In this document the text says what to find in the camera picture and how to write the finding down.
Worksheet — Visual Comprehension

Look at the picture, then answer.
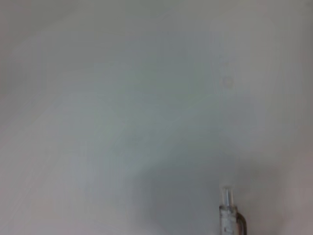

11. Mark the clear grey ballpoint pen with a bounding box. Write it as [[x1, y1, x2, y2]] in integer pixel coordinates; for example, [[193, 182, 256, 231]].
[[219, 186, 248, 235]]

